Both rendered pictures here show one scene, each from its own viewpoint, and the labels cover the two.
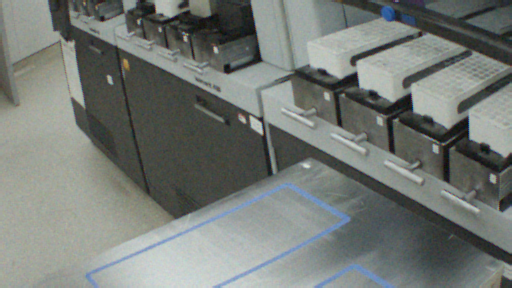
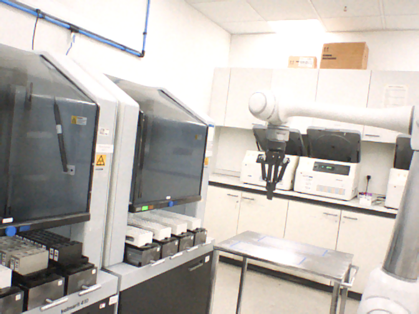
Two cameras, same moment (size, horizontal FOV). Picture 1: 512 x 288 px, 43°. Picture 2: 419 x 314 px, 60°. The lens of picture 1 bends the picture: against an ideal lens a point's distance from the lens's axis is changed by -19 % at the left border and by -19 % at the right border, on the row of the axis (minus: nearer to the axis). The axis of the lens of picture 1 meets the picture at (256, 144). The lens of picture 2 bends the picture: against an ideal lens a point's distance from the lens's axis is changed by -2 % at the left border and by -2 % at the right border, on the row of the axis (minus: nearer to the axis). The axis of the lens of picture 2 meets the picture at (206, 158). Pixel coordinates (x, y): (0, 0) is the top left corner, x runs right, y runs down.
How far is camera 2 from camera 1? 2.45 m
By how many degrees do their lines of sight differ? 118
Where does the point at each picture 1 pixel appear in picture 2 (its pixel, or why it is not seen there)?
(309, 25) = (123, 232)
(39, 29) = not seen: outside the picture
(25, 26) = not seen: outside the picture
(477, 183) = (201, 238)
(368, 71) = (164, 230)
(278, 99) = (131, 271)
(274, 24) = (100, 243)
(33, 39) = not seen: outside the picture
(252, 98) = (115, 284)
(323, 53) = (147, 235)
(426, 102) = (181, 228)
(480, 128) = (195, 223)
